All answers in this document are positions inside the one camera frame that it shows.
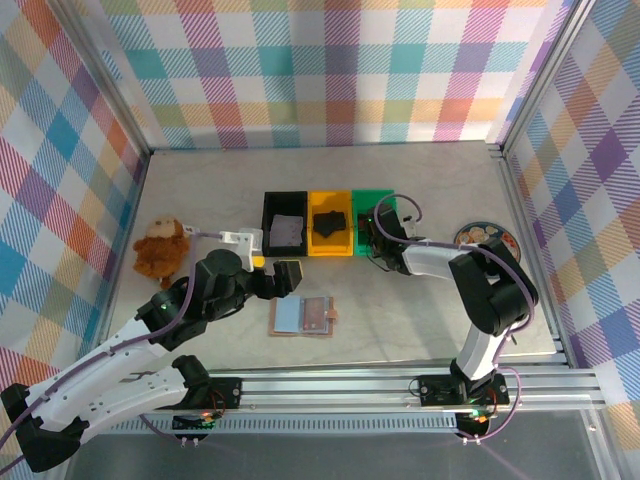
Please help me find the yellow plastic bin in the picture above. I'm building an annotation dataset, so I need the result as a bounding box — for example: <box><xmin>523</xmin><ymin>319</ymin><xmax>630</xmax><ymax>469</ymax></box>
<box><xmin>306</xmin><ymin>189</ymin><xmax>358</xmax><ymax>258</ymax></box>

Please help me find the red credit card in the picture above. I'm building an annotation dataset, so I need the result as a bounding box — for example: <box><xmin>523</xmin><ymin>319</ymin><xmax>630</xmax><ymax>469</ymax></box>
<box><xmin>303</xmin><ymin>298</ymin><xmax>329</xmax><ymax>332</ymax></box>

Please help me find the black card stack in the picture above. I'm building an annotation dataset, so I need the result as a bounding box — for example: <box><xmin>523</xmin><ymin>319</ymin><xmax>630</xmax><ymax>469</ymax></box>
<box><xmin>312</xmin><ymin>210</ymin><xmax>347</xmax><ymax>238</ymax></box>

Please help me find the green plastic bin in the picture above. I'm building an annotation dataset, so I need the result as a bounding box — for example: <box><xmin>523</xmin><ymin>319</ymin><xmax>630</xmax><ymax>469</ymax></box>
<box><xmin>351</xmin><ymin>188</ymin><xmax>401</xmax><ymax>257</ymax></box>

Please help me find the grey slotted cable duct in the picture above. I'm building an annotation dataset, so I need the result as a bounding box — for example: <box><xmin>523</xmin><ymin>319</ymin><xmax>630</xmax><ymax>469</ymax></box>
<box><xmin>79</xmin><ymin>415</ymin><xmax>464</xmax><ymax>434</ymax></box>

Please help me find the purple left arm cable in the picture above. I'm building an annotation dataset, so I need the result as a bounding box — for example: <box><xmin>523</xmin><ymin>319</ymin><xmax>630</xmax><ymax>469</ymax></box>
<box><xmin>0</xmin><ymin>228</ymin><xmax>226</xmax><ymax>469</ymax></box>

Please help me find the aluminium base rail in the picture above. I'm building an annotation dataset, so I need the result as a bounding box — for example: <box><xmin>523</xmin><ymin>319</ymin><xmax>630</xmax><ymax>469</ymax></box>
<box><xmin>53</xmin><ymin>366</ymin><xmax>607</xmax><ymax>417</ymax></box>

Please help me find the black plastic bin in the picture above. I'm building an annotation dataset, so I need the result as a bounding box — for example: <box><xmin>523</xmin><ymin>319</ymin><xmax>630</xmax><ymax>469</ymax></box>
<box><xmin>261</xmin><ymin>190</ymin><xmax>311</xmax><ymax>259</ymax></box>

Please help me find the pale purple card stack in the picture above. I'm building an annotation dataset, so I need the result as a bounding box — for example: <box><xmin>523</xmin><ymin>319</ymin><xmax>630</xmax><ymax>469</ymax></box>
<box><xmin>269</xmin><ymin>213</ymin><xmax>306</xmax><ymax>248</ymax></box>

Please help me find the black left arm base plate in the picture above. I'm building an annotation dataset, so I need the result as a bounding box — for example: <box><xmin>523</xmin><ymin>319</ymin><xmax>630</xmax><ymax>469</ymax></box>
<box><xmin>151</xmin><ymin>377</ymin><xmax>245</xmax><ymax>412</ymax></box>

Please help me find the tan leather card holder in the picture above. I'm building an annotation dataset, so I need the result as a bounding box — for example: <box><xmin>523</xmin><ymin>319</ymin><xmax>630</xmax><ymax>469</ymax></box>
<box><xmin>267</xmin><ymin>295</ymin><xmax>340</xmax><ymax>339</ymax></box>

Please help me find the small circuit board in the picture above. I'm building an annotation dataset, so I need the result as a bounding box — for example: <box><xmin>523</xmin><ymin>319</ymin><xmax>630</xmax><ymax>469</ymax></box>
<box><xmin>171</xmin><ymin>412</ymin><xmax>222</xmax><ymax>435</ymax></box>
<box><xmin>455</xmin><ymin>408</ymin><xmax>495</xmax><ymax>437</ymax></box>

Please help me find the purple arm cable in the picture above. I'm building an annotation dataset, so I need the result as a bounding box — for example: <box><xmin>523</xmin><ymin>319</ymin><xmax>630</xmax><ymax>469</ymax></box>
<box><xmin>374</xmin><ymin>193</ymin><xmax>536</xmax><ymax>444</ymax></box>
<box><xmin>0</xmin><ymin>228</ymin><xmax>226</xmax><ymax>469</ymax></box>

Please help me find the aluminium frame post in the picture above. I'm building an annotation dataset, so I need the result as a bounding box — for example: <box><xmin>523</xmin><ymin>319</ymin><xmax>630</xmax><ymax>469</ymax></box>
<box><xmin>492</xmin><ymin>0</ymin><xmax>597</xmax><ymax>157</ymax></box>
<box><xmin>47</xmin><ymin>0</ymin><xmax>152</xmax><ymax>157</ymax></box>

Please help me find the round cartoon print plate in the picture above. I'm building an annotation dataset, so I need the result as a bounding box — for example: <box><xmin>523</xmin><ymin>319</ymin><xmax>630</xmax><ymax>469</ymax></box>
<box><xmin>455</xmin><ymin>221</ymin><xmax>522</xmax><ymax>264</ymax></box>

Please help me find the aluminium side rail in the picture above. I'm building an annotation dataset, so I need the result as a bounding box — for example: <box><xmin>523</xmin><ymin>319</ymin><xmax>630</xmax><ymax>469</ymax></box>
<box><xmin>89</xmin><ymin>149</ymin><xmax>151</xmax><ymax>376</ymax></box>
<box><xmin>497</xmin><ymin>143</ymin><xmax>571</xmax><ymax>366</ymax></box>

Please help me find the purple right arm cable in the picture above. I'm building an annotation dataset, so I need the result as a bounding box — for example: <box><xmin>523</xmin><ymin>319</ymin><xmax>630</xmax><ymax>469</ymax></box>
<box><xmin>374</xmin><ymin>193</ymin><xmax>536</xmax><ymax>444</ymax></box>

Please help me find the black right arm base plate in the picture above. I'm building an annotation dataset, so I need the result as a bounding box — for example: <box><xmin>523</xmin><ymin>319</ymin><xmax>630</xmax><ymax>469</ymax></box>
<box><xmin>417</xmin><ymin>373</ymin><xmax>511</xmax><ymax>408</ymax></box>

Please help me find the brown plush monkey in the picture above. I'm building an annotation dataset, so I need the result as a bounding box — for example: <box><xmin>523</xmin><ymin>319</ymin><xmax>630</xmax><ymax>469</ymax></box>
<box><xmin>132</xmin><ymin>214</ymin><xmax>196</xmax><ymax>290</ymax></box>

